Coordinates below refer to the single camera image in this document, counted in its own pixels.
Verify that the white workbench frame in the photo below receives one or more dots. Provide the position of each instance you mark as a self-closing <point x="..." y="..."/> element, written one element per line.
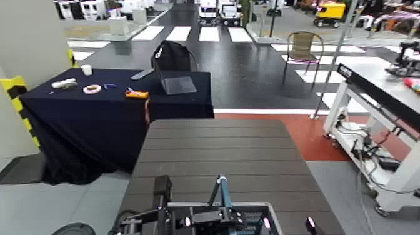
<point x="370" y="82"/>

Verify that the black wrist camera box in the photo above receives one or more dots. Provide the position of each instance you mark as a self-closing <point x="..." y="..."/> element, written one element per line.
<point x="163" y="190"/>

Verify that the black backpack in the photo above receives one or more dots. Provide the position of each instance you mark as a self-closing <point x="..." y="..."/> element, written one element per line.
<point x="172" y="56"/>

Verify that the blue pen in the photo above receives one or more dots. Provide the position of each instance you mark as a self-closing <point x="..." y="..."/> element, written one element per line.
<point x="110" y="86"/>

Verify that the white gadget on cloth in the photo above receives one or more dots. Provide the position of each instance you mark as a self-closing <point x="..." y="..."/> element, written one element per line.
<point x="64" y="83"/>

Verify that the blue folding plastic crate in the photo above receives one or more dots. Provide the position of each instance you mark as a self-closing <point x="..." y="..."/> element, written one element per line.
<point x="249" y="205"/>

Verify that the white paper cup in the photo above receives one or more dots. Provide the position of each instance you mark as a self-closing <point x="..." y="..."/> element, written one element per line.
<point x="87" y="69"/>

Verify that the black machine on workbench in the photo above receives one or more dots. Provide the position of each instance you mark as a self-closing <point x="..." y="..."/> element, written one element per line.
<point x="407" y="60"/>

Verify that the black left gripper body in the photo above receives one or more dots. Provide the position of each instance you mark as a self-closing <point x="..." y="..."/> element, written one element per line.
<point x="151" y="224"/>

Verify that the red pink package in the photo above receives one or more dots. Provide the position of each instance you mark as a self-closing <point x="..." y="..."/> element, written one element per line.
<point x="412" y="84"/>

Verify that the small yellow black hazard guard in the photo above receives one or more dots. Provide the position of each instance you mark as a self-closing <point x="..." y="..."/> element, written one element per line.
<point x="72" y="58"/>

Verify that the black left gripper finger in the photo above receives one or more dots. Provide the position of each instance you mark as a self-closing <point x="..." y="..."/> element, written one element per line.
<point x="216" y="217"/>
<point x="170" y="224"/>

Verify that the thin black lamp pole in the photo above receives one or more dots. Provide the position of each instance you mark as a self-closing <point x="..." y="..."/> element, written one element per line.
<point x="273" y="18"/>

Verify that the slanted metal pole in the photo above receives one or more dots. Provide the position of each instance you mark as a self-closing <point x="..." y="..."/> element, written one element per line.
<point x="334" y="55"/>

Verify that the short white pedestal box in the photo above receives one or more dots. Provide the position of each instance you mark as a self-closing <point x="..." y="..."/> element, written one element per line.
<point x="139" y="16"/>

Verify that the navy blue tablecloth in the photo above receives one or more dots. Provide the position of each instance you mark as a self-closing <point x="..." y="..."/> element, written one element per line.
<point x="92" y="124"/>

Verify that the tall white pedestal box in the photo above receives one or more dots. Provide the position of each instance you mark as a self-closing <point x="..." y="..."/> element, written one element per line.
<point x="118" y="26"/>

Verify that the metal wicker chair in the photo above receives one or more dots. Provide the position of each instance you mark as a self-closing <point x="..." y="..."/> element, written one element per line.
<point x="302" y="46"/>

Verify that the row of white kiosks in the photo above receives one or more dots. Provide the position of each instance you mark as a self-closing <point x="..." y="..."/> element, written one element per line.
<point x="82" y="9"/>

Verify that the dark grey laptop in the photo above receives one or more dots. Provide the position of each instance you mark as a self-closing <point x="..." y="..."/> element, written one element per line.
<point x="178" y="85"/>

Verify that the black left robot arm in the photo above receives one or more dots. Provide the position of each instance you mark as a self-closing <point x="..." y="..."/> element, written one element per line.
<point x="74" y="230"/>

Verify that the grey flat bar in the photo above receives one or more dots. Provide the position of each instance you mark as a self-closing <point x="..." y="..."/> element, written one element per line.
<point x="141" y="74"/>

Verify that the white tape roll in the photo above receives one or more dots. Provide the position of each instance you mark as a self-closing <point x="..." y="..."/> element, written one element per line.
<point x="88" y="89"/>

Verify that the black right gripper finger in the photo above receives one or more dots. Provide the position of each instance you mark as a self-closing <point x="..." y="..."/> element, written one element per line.
<point x="266" y="226"/>
<point x="311" y="227"/>

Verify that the large yellow black hazard guard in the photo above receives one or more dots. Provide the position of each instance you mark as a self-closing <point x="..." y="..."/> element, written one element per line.
<point x="14" y="95"/>

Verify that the orange utility knife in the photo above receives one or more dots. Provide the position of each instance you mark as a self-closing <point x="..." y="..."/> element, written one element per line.
<point x="136" y="94"/>

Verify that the purple covered table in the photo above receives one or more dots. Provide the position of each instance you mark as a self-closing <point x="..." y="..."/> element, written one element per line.
<point x="397" y="16"/>

